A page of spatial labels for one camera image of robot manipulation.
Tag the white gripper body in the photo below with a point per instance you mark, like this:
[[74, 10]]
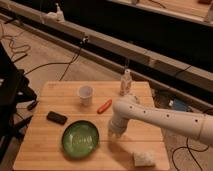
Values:
[[115, 130]]

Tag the green ceramic bowl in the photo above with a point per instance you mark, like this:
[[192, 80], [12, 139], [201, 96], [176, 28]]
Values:
[[80, 139]]

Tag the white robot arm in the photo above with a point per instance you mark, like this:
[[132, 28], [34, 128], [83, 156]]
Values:
[[193, 125]]

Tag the orange carrot toy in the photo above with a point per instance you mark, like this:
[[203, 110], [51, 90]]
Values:
[[104, 107]]

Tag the beige sponge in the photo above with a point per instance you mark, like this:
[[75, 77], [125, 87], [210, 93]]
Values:
[[144, 159]]

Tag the white plastic cup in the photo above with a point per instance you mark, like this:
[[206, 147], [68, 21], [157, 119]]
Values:
[[85, 94]]

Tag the clear plastic bottle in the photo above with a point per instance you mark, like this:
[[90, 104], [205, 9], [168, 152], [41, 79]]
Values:
[[126, 80]]

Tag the blue box on floor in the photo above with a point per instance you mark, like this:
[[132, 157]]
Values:
[[179, 105]]

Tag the black rectangular block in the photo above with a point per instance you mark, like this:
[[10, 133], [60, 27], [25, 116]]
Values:
[[57, 118]]

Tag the black chair frame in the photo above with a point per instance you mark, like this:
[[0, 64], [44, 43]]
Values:
[[14, 89]]

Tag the white object on rail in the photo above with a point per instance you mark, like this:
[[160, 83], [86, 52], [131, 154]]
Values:
[[57, 16]]

